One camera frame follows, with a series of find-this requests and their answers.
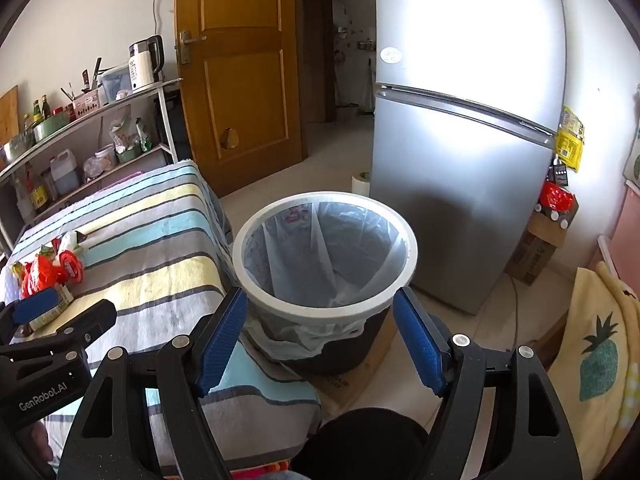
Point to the white paper roll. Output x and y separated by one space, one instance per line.
360 185

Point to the silver refrigerator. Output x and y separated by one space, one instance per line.
450 185

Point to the white rimmed black trash bin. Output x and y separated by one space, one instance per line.
320 307

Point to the pink utensil basket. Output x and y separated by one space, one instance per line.
87 105

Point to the striped tablecloth table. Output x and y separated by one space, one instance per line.
150 240

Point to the white metal shelf rack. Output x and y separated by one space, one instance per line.
166 120

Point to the crumpled clear plastic bag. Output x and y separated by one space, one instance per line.
93 169

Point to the clear plastic bin liner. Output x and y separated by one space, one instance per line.
300 260

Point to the wooden cutting board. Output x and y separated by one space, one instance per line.
9 115

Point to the wooden door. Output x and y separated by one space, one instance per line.
240 110

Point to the green print wall poster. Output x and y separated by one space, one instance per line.
634 160

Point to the flat cardboard sheet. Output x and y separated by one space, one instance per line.
345 385

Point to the dark jar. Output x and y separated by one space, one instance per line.
49 185

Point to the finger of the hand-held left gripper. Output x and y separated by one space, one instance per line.
90 317
37 305

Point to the yellow pineapple print cloth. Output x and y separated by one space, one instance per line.
600 350

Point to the wooden door frame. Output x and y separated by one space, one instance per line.
325 60

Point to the opened snack bags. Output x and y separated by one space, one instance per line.
122 135

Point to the person's left hand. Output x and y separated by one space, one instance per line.
41 442

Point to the brown wrapper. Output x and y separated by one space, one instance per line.
23 332

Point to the green seasoning pack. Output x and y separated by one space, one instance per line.
144 137

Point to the clear glass bottle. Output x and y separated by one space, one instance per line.
21 205

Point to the green snack bag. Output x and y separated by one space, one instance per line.
46 250

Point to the white electric kettle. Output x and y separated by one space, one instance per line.
141 72

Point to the cardboard box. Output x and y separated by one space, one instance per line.
530 255

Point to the green bowl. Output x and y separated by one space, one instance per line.
128 155

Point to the gold snack wrapper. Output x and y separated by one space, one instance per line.
62 302

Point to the dark bucket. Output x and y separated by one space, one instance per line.
346 112

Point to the steel basin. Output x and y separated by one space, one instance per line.
17 149

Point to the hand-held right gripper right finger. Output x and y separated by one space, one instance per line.
420 345

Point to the red plastic bag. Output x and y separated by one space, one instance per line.
556 196

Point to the person's black trouser knee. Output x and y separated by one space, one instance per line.
360 445

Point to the clear plastic storage container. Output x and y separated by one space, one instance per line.
116 82

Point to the dark sauce bottle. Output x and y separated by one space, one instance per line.
45 107
37 115

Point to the green pot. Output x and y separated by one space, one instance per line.
50 127

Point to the black packet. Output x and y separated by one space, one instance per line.
559 172

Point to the multicoloured striped cloth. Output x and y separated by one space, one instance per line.
260 471

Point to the soy sauce bottle yellow label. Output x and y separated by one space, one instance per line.
37 195

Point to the pink plastic tray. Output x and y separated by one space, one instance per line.
122 178

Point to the yellow packet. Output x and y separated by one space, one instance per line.
572 119
569 150

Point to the white plastic tub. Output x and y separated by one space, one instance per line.
106 155

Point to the pink panel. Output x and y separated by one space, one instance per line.
627 230

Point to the red white snack packet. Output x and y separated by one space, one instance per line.
69 260

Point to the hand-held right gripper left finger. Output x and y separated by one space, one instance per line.
222 345

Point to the white jug of dark liquid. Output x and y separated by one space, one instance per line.
65 175

